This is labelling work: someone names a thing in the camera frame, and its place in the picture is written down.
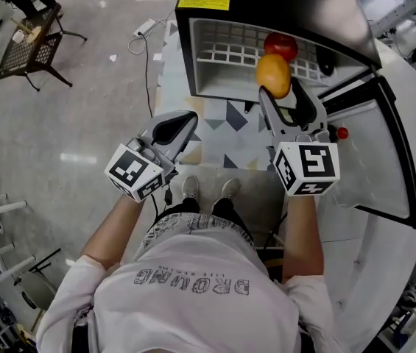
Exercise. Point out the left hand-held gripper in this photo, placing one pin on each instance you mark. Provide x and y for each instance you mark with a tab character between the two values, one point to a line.
134	171

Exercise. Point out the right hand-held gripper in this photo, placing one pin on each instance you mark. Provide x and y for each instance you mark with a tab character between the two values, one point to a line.
305	167

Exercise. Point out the orange round fruit food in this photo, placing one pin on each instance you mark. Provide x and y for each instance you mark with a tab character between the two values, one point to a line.
273	75

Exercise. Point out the small red round food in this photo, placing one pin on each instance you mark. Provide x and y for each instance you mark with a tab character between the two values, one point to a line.
342	132

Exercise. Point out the black mini fridge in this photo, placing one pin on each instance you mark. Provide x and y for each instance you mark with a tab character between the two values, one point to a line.
207	79

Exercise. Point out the red apple food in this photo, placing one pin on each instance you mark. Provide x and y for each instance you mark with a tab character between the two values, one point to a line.
282	44

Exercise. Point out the person's left forearm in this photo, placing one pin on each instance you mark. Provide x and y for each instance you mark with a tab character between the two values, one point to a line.
119	230

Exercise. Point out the person's right forearm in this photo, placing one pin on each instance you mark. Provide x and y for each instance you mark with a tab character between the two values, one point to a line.
301	234

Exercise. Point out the triangle patterned floor mat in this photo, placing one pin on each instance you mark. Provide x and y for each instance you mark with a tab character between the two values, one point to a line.
215	123

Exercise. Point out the person's left grey shoe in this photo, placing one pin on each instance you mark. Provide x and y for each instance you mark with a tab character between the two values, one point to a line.
190	188

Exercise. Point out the person's grey shoe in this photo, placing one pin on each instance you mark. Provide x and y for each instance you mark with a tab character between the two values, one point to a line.
190	188
230	189

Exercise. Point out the person's right grey shoe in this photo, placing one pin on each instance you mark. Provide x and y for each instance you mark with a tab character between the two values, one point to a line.
230	189

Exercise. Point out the person's patterned shorts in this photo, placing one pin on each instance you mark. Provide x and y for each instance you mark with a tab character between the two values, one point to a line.
193	224

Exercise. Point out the white paper scrap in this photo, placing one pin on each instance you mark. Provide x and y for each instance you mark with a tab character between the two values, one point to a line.
113	58

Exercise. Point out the white power strip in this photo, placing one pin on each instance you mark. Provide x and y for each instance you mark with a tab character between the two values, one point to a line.
145	27

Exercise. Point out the person's white printed shirt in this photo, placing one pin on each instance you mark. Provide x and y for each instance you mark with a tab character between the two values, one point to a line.
193	300

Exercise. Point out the black perforated metal table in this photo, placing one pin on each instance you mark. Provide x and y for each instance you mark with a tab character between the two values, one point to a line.
27	53

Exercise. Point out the wooden stick tool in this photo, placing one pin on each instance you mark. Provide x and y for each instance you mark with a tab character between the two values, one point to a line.
27	29

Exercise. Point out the grey round stool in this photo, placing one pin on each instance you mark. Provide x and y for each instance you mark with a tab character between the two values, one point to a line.
36	289

